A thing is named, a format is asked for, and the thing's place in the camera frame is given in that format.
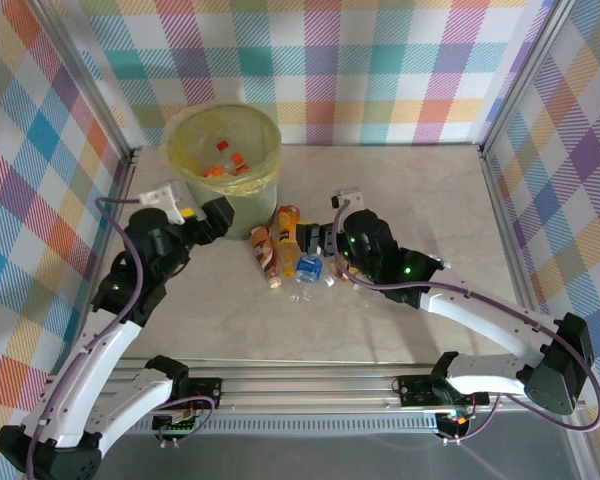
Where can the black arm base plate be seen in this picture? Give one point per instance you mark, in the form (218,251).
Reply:
(415,390)
(207,390)

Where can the brown label plastic bottle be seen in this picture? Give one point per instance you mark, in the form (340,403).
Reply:
(264,252)

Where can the green controller board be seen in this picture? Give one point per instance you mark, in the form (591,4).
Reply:
(172,428)

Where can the aluminium frame post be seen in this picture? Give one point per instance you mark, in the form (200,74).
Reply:
(87,65)
(525,75)

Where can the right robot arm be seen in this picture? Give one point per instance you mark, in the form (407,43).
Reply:
(480,310)

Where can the orange juice plastic bottle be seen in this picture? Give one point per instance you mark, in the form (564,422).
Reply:
(288,227)

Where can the translucent green waste bin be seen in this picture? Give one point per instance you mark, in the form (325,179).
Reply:
(250,215)

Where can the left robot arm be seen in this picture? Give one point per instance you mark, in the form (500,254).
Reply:
(95,360)

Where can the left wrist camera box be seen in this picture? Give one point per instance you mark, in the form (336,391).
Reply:
(162,197)

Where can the clear crushed bottle red cap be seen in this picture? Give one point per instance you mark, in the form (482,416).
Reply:
(222,145)

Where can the aluminium mounting rail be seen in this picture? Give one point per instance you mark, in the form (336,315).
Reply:
(305,387)

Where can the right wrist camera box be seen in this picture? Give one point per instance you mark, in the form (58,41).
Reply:
(350,196)

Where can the yellow plastic bin liner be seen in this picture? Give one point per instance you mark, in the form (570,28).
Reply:
(172,155)

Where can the grey metal panel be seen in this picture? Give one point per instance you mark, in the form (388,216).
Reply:
(305,457)

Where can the aluminium frame side rail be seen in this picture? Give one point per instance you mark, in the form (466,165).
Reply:
(502,200)
(122,190)

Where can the blue label plastic bottle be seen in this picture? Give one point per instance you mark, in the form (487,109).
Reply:
(310,267)

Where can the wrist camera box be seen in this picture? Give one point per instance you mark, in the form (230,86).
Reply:
(350,196)
(162,197)

